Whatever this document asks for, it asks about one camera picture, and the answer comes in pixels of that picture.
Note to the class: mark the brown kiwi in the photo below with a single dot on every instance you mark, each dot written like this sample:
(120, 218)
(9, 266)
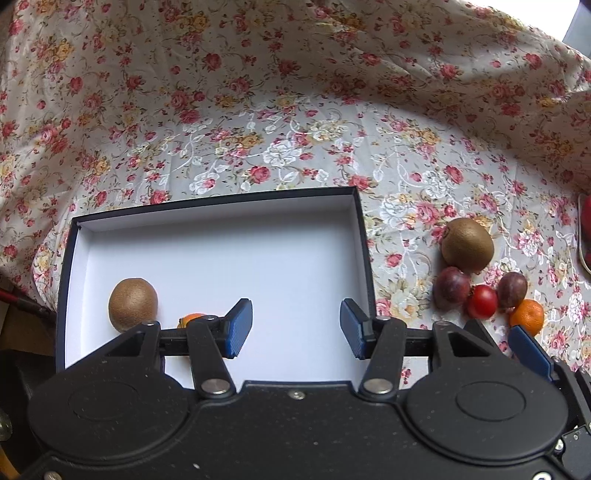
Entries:
(467, 247)
(133, 304)

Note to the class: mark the pale oval plate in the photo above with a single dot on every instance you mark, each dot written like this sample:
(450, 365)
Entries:
(582, 258)

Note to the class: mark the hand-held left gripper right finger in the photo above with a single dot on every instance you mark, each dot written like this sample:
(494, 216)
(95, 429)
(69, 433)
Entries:
(353, 330)

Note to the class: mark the dark blue object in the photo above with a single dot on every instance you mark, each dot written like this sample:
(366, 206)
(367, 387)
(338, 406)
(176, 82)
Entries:
(579, 23)

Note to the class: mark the brown wooden board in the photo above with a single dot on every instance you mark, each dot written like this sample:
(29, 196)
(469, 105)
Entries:
(23, 334)

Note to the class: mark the red and black rod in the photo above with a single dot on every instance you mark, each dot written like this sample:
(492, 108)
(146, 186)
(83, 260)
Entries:
(21, 301)

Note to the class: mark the red cherry tomato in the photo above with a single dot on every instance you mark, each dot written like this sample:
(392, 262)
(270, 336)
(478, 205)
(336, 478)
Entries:
(481, 302)

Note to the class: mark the dark purple plum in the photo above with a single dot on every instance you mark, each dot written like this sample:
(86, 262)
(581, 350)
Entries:
(512, 288)
(450, 288)

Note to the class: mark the floral tablecloth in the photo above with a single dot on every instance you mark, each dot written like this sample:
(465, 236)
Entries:
(295, 138)

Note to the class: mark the black box with white inside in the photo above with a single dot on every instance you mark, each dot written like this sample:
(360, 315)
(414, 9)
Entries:
(277, 258)

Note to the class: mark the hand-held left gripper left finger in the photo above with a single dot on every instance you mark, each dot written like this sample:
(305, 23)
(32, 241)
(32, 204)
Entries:
(240, 328)

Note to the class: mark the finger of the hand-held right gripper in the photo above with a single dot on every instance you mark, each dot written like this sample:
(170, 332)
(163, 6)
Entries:
(531, 353)

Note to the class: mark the small orange mandarin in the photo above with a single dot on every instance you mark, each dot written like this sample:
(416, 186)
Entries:
(194, 318)

